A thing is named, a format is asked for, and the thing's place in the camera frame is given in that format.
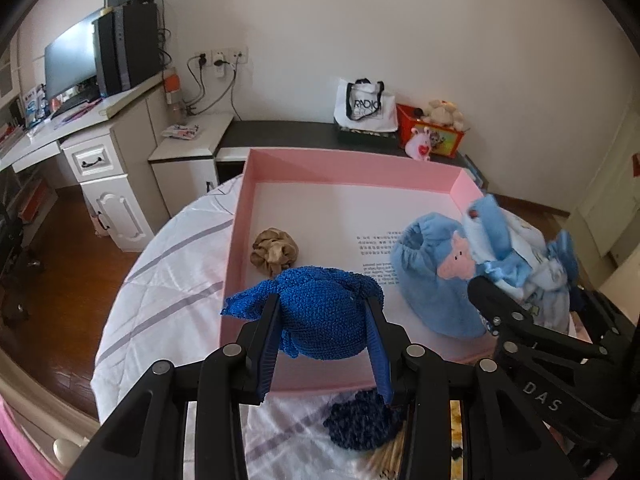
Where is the beige satin scrunchie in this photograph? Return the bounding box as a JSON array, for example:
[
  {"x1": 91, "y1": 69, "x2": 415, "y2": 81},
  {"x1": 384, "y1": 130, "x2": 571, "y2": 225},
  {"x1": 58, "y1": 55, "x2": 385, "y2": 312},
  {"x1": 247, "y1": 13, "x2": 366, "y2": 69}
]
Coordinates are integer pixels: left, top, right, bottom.
[{"x1": 250, "y1": 227, "x2": 300, "y2": 278}]

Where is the pink printed packet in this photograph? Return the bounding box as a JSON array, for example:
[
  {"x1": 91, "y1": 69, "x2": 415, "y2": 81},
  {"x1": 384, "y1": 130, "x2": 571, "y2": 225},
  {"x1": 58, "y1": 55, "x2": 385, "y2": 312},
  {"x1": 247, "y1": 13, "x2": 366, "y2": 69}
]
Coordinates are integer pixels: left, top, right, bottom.
[{"x1": 162, "y1": 122, "x2": 201, "y2": 141}]

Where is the orange storage box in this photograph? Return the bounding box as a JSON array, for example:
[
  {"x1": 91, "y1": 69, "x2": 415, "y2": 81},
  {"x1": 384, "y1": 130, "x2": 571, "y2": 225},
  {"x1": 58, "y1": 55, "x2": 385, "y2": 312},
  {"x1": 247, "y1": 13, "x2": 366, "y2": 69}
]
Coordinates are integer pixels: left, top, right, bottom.
[{"x1": 15, "y1": 175, "x2": 58, "y2": 226}]

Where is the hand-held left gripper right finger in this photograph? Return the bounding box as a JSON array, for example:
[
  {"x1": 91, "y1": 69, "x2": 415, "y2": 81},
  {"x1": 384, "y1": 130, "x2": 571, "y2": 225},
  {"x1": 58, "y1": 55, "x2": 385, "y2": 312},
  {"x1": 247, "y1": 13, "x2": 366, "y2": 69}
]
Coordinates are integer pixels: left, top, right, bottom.
[{"x1": 361, "y1": 296, "x2": 572, "y2": 480}]

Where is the black computer monitor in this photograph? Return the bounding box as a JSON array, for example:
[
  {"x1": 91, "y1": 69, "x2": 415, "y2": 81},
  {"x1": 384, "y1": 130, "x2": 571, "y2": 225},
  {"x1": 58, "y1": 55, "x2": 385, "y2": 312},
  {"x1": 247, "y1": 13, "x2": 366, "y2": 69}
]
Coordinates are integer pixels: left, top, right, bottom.
[{"x1": 44, "y1": 8, "x2": 108, "y2": 106}]

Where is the white glass door cabinet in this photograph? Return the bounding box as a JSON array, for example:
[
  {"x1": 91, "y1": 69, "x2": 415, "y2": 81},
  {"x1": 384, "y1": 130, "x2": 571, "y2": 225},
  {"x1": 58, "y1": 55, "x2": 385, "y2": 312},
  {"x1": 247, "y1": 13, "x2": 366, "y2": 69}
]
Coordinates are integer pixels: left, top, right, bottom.
[{"x1": 0, "y1": 30, "x2": 23, "y2": 101}]

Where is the black and white low cabinet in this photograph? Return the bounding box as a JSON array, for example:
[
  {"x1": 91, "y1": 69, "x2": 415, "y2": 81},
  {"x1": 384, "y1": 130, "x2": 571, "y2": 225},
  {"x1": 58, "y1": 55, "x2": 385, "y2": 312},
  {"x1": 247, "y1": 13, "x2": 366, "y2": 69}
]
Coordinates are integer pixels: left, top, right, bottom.
[{"x1": 215, "y1": 120, "x2": 476, "y2": 181}]

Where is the printed cloth with blue ribbons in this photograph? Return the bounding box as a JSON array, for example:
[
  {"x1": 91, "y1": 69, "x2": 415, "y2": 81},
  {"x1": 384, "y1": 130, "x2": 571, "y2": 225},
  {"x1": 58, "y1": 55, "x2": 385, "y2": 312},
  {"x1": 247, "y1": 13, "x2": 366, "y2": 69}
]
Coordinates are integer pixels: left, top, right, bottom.
[{"x1": 462, "y1": 195, "x2": 581, "y2": 336}]

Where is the light blue plush cap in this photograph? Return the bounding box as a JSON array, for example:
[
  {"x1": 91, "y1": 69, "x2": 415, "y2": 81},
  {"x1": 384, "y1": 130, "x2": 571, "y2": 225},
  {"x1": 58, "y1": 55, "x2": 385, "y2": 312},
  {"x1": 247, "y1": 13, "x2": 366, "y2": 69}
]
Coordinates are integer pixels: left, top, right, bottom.
[{"x1": 390, "y1": 212, "x2": 488, "y2": 338}]

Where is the red toy box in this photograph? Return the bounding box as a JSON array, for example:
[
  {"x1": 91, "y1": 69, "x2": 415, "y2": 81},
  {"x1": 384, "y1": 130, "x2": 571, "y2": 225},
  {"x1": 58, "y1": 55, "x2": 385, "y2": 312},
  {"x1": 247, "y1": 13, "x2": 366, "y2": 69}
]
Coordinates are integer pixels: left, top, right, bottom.
[{"x1": 396, "y1": 103, "x2": 471, "y2": 158}]

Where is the cotton swab packet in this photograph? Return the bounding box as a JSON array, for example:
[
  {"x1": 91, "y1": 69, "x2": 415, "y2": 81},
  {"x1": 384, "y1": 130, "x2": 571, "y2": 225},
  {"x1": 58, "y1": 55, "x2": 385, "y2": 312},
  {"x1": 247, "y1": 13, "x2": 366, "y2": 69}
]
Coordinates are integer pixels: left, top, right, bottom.
[{"x1": 360, "y1": 437, "x2": 416, "y2": 480}]

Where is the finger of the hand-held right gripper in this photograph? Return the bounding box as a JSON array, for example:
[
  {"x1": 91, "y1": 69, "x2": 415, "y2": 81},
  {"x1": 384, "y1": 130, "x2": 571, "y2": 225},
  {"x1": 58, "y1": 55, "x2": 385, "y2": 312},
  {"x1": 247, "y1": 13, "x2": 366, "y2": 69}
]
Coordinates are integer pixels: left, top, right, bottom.
[
  {"x1": 571, "y1": 286, "x2": 631, "y2": 347},
  {"x1": 467, "y1": 275, "x2": 537, "y2": 342}
]

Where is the black computer tower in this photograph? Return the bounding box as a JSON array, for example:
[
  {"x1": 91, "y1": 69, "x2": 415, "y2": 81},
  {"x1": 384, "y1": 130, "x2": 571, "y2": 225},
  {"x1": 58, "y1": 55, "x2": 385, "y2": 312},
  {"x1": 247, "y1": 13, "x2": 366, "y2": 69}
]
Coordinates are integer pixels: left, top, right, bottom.
[{"x1": 91, "y1": 1, "x2": 166, "y2": 98}]

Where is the white bedside cabinet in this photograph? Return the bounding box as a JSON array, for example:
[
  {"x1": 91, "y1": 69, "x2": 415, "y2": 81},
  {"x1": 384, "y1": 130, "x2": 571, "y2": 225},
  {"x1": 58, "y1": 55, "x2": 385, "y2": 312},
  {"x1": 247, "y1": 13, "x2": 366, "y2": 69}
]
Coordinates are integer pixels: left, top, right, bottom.
[{"x1": 148, "y1": 112, "x2": 236, "y2": 218}]

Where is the cream wooden bed frame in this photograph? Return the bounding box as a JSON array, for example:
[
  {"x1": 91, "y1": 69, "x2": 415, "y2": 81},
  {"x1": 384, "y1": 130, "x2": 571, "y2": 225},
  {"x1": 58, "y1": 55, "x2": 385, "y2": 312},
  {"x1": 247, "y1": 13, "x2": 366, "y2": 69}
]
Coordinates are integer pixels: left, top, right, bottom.
[{"x1": 0, "y1": 347, "x2": 101, "y2": 471}]

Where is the pink pig toy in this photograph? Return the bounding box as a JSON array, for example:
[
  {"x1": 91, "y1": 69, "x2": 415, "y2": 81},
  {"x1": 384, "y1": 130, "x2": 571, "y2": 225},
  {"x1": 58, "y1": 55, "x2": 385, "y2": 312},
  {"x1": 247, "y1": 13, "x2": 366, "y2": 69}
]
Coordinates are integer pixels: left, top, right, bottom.
[{"x1": 405, "y1": 127, "x2": 435, "y2": 162}]

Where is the pink bed sheet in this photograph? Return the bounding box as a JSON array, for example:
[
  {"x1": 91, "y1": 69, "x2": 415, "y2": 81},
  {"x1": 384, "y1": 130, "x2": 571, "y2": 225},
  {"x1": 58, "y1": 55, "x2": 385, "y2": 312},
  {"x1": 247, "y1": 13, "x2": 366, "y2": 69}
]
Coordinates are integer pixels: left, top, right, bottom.
[{"x1": 0, "y1": 385, "x2": 66, "y2": 480}]

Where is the white desk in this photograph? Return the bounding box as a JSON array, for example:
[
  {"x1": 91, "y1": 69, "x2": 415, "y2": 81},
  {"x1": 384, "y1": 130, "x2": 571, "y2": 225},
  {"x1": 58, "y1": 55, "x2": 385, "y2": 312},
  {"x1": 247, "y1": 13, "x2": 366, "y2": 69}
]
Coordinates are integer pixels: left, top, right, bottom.
[{"x1": 0, "y1": 70, "x2": 173, "y2": 253}]

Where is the pink flat item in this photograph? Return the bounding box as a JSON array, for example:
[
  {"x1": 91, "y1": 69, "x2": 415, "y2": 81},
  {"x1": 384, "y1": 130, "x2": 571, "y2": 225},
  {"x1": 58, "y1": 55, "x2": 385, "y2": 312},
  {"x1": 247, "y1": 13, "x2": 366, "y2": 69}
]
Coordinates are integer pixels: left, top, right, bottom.
[{"x1": 60, "y1": 102, "x2": 103, "y2": 123}]

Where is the white tote bag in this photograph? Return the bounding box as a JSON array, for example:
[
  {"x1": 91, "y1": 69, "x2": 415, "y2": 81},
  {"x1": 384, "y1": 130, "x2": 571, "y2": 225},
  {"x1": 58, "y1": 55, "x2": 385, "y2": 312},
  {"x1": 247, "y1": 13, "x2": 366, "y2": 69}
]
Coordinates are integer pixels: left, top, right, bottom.
[{"x1": 334, "y1": 77, "x2": 399, "y2": 134}]

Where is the pink cardboard box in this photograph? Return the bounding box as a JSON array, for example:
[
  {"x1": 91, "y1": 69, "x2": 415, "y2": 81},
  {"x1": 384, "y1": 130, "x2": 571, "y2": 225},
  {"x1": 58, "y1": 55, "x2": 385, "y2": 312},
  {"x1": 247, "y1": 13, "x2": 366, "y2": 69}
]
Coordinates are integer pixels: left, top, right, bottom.
[{"x1": 218, "y1": 147, "x2": 488, "y2": 393}]

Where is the beige plush toy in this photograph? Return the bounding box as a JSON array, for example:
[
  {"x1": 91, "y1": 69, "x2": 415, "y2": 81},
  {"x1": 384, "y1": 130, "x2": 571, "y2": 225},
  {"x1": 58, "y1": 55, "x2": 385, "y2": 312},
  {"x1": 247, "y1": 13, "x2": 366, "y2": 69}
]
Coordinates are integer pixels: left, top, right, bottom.
[{"x1": 420, "y1": 99, "x2": 466, "y2": 131}]

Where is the black power cable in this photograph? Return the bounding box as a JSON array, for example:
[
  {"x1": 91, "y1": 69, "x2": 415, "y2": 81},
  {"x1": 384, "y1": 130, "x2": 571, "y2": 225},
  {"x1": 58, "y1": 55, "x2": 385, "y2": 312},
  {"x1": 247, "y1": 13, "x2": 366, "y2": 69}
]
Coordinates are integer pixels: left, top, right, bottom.
[
  {"x1": 227, "y1": 56, "x2": 243, "y2": 122},
  {"x1": 186, "y1": 55, "x2": 210, "y2": 117}
]

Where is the white wardrobe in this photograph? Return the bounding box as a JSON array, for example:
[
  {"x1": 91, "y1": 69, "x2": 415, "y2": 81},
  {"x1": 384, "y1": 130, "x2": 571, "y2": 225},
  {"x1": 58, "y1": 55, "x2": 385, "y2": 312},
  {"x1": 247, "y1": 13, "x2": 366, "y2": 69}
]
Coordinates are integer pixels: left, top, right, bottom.
[{"x1": 565, "y1": 105, "x2": 640, "y2": 271}]

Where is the blue and white box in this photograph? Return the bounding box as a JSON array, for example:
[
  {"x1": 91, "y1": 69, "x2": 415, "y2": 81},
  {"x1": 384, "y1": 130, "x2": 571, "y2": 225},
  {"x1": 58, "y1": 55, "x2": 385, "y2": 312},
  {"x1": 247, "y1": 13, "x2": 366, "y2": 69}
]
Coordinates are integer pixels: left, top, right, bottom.
[{"x1": 22, "y1": 87, "x2": 48, "y2": 128}]

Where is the blue tissue pack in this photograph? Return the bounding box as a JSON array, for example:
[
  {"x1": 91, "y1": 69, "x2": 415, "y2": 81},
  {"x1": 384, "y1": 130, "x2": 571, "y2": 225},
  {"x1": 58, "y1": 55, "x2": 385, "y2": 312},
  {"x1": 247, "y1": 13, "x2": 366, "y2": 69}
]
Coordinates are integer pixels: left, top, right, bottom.
[{"x1": 462, "y1": 152, "x2": 488, "y2": 191}]

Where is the orange capped bottle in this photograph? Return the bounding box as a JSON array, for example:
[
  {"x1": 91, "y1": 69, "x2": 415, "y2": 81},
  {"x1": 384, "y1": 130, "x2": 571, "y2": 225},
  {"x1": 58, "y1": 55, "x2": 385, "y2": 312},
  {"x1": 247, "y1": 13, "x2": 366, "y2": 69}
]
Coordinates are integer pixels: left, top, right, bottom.
[{"x1": 165, "y1": 67, "x2": 182, "y2": 111}]

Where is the navy knitted scrunchie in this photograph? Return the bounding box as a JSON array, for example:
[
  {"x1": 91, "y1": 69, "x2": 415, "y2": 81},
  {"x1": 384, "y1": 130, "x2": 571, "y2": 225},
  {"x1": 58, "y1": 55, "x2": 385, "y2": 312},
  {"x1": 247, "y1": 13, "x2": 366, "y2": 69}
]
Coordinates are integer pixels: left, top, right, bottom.
[{"x1": 322, "y1": 389, "x2": 408, "y2": 452}]

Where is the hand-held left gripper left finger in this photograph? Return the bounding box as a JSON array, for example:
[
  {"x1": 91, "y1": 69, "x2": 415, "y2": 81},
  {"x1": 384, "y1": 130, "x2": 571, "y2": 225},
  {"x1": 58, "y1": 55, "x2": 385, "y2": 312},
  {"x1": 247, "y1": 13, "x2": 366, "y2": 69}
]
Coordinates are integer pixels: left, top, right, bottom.
[{"x1": 67, "y1": 292, "x2": 282, "y2": 480}]

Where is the blue knitted cloth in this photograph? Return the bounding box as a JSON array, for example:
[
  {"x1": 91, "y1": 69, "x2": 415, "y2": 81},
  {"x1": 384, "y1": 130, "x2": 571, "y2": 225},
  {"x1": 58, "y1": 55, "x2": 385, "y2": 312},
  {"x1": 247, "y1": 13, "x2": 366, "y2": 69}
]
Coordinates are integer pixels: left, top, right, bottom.
[{"x1": 221, "y1": 266, "x2": 386, "y2": 361}]

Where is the black keyboard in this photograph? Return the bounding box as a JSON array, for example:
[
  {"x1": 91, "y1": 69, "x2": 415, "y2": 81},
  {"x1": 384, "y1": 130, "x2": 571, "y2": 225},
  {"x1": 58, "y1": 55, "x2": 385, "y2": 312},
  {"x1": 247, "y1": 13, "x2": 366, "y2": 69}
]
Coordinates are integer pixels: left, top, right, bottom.
[{"x1": 50, "y1": 87, "x2": 101, "y2": 116}]

